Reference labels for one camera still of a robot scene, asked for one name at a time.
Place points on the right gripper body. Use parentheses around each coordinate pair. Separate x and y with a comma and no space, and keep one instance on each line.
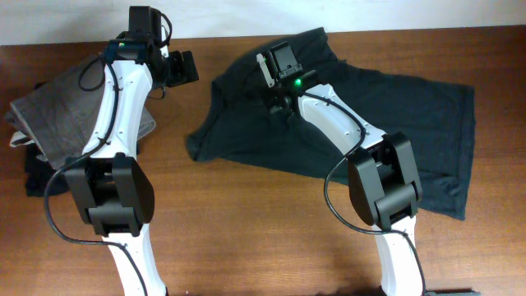
(275,101)

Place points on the folded black garment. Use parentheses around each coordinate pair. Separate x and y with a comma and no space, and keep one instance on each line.
(37,177)

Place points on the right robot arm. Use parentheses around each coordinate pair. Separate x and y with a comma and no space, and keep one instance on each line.
(383,181)

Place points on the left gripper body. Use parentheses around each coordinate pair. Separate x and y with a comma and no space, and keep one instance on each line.
(173,71)

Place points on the folded grey trousers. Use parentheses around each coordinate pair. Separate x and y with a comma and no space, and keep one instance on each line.
(122,119)

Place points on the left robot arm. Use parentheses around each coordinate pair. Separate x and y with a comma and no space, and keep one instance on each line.
(111,191)

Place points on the black Nike t-shirt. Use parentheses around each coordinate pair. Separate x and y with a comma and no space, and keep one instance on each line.
(437,118)

